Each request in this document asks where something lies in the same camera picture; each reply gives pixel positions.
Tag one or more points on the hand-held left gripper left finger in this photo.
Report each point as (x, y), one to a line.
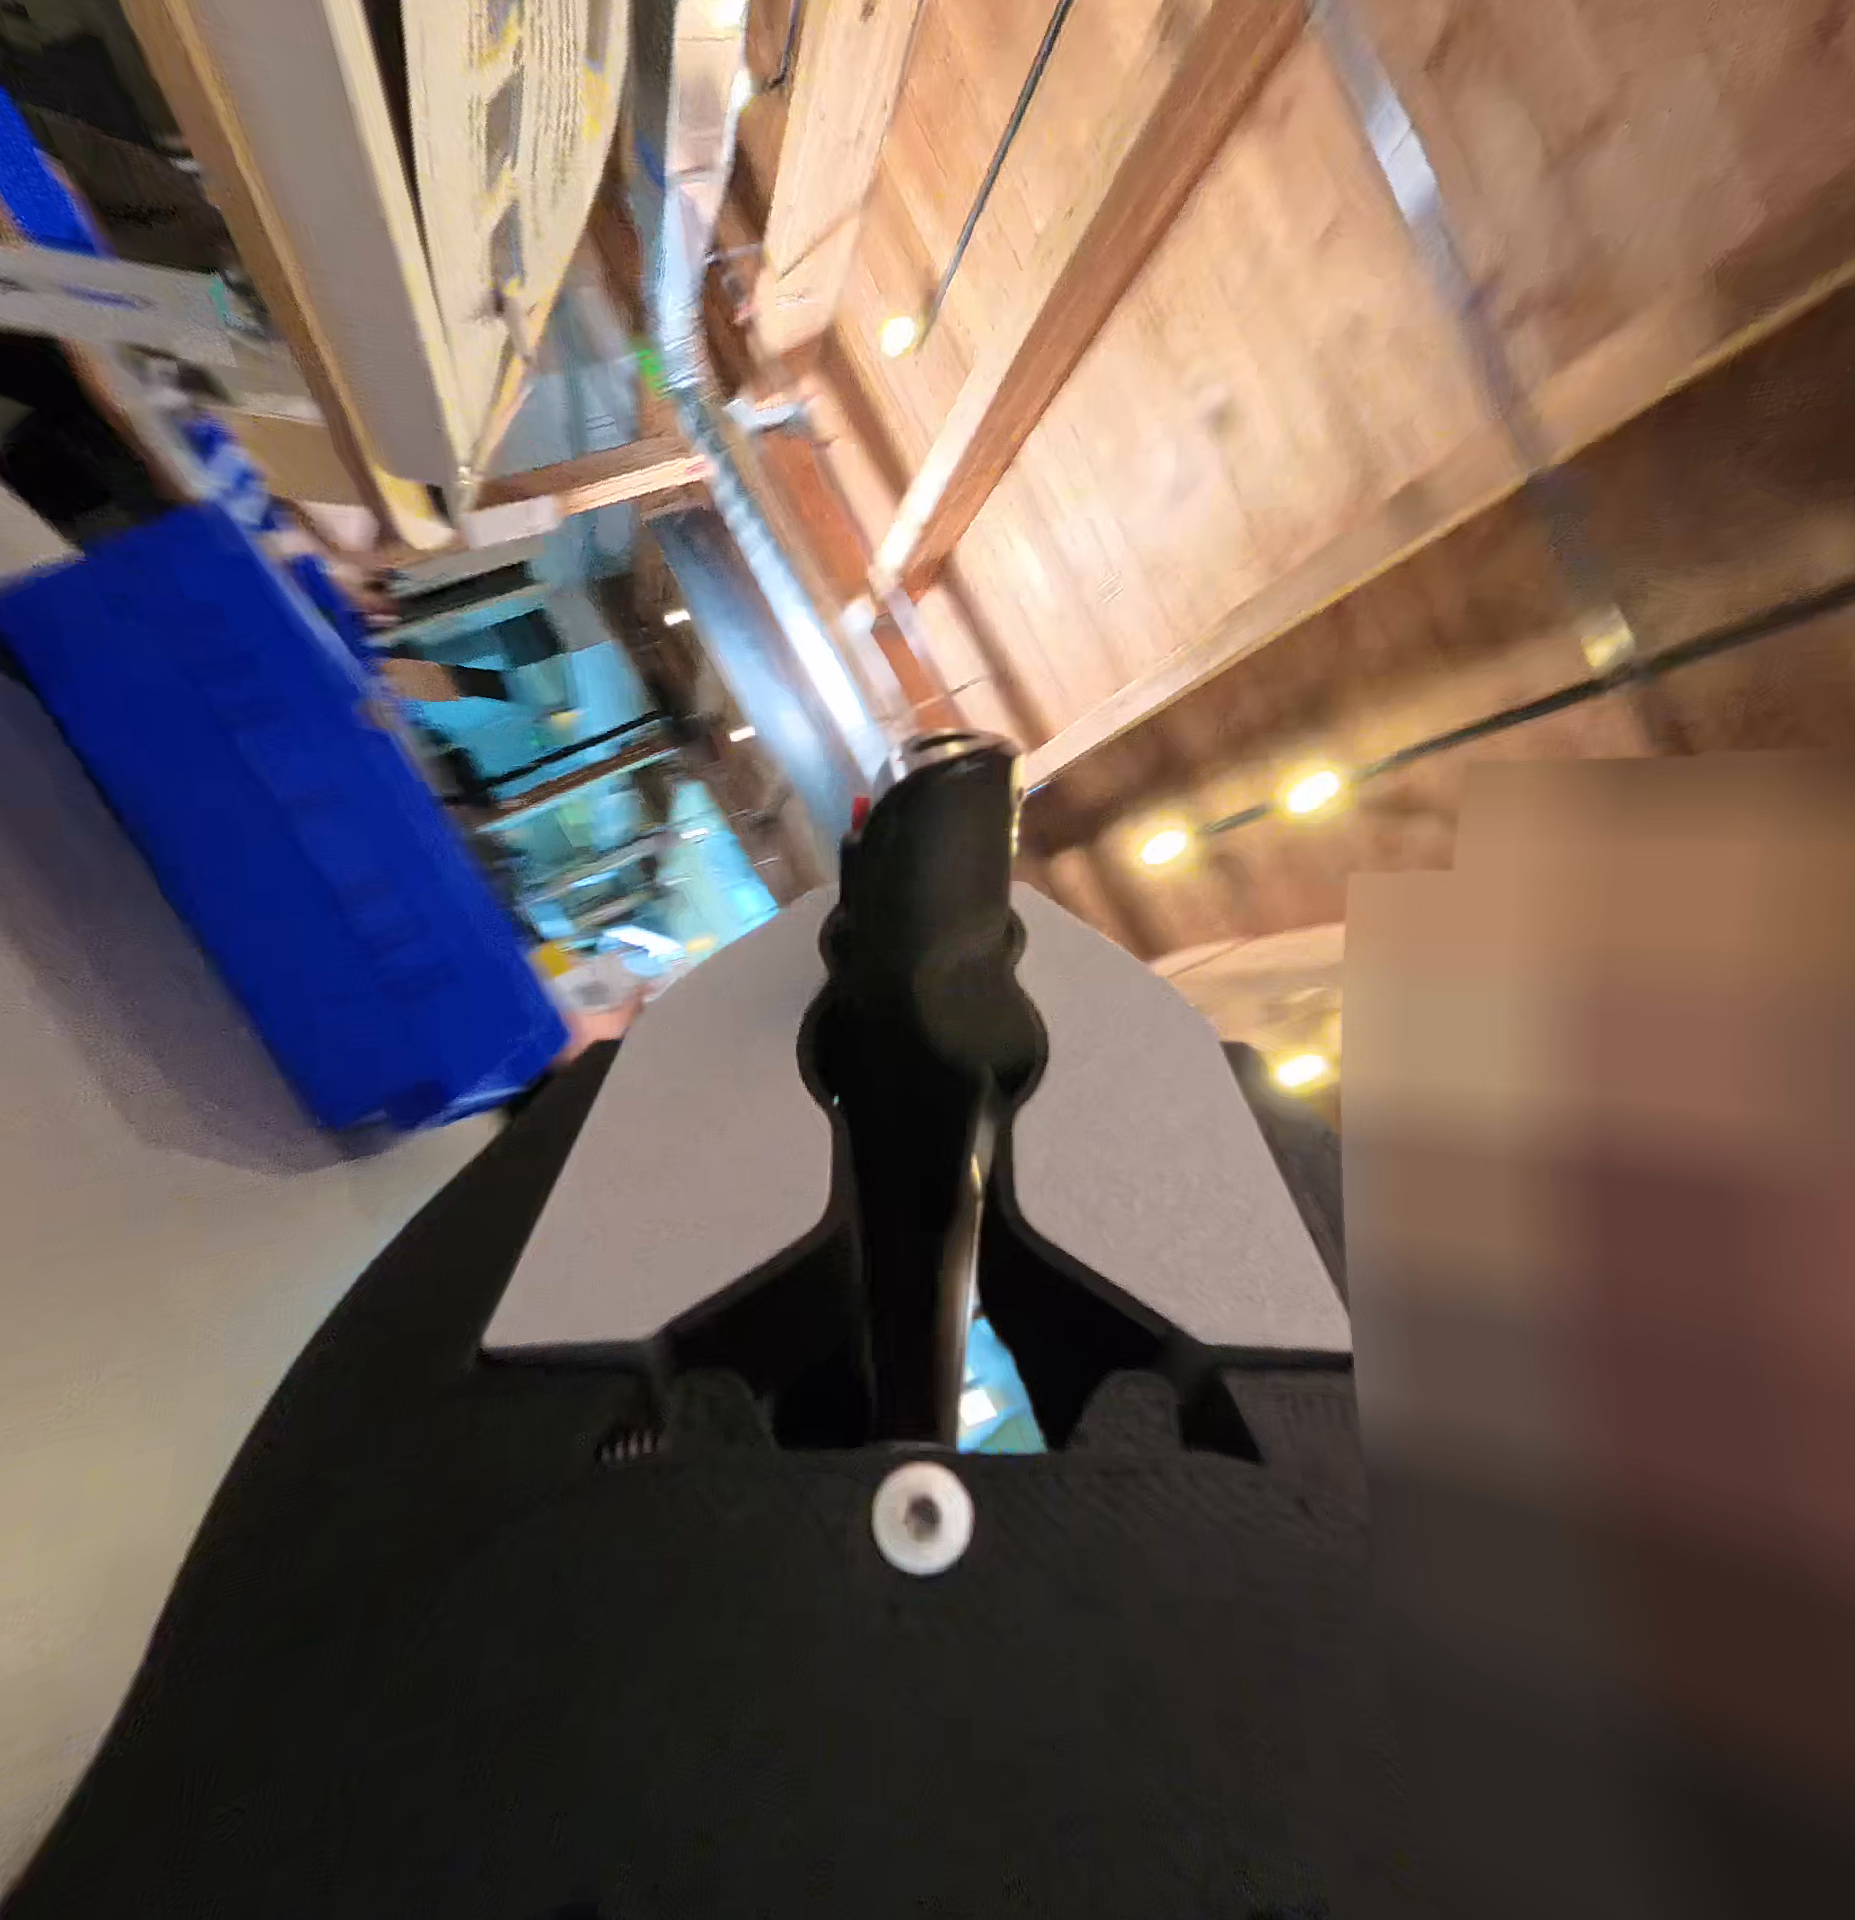
(673, 1157)

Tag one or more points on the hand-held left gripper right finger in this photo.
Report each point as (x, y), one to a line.
(1166, 1169)

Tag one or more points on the black remote control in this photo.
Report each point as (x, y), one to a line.
(928, 931)

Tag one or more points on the blue plastic bin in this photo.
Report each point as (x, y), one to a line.
(268, 809)

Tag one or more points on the round ceiling light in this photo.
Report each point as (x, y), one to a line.
(899, 334)
(1312, 792)
(1164, 845)

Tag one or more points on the wooden board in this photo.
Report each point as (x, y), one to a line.
(291, 278)

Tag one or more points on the white metal document stand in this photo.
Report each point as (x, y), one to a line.
(343, 226)

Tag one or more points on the printed instruction sheet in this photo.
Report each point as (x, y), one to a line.
(523, 151)

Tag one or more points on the small blue storage bin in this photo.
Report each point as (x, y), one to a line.
(21, 165)

